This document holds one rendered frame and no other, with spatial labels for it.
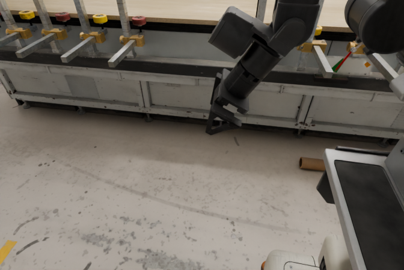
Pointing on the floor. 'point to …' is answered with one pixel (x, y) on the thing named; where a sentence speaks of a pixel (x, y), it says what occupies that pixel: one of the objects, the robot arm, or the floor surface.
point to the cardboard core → (305, 163)
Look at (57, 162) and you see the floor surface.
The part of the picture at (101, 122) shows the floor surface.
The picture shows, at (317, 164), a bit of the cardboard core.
